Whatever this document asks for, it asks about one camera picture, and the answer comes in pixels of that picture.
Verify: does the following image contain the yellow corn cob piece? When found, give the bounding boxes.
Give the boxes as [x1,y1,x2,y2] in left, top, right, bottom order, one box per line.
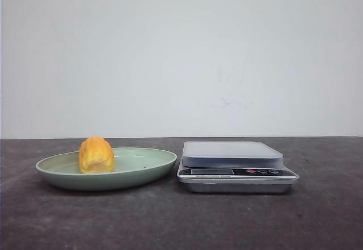
[78,137,115,173]

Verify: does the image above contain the silver digital kitchen scale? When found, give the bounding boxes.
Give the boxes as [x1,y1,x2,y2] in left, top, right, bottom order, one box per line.
[177,141,299,194]

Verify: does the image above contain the light green plate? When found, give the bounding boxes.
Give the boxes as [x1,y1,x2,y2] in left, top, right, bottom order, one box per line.
[35,147,177,191]

